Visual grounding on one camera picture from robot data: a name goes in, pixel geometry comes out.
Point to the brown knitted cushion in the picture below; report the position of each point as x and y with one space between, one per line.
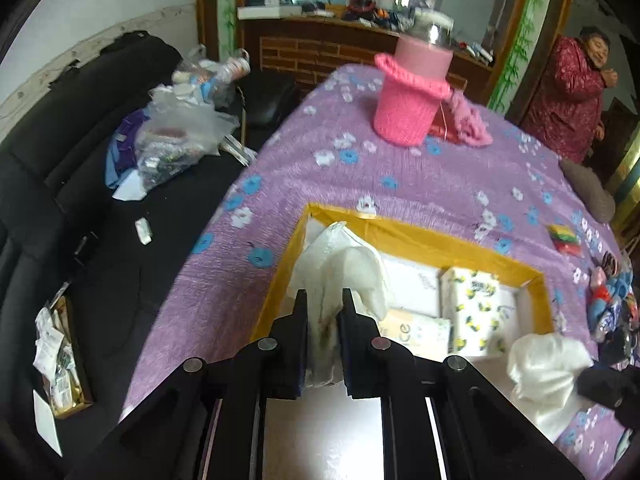
590 187

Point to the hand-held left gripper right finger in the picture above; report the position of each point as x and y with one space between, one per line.
350 345

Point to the pink knitted piece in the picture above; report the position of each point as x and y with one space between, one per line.
470 120

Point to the open box of papers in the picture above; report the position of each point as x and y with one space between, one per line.
60 360

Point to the plain white tissue pack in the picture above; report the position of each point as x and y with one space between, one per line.
410 280

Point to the golden cabinet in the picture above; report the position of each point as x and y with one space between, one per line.
627 180

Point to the clear plastic bag of items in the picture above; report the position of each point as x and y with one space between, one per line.
175 145

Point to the wooden mirror cabinet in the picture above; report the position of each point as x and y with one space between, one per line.
310 45

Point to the pile of colourful small cloths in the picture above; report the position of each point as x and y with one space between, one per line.
612 300

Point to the bottle in pink knitted cover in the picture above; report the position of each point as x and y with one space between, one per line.
407 95

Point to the multicolour striped packet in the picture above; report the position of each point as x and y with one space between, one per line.
565 240

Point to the purple floral blanket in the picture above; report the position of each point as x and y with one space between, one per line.
310 160

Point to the white paper sheet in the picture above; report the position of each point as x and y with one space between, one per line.
47 422

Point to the yellow-edged cardboard box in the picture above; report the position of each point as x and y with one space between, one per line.
425 240

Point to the tissue pack with yellow print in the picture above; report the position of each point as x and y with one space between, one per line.
477 305

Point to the small white packet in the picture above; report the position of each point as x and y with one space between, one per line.
143 231

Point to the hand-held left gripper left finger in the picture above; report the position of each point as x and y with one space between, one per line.
296 345

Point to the black sofa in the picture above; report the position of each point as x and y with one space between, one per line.
60 160

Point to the plastic bag with bottles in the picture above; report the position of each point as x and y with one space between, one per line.
212 75

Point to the blue and purple cloth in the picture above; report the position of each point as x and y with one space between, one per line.
122 145

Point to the white cloth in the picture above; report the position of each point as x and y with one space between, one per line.
545 375
345 260

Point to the cream tissue pack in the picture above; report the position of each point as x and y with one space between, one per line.
415 330

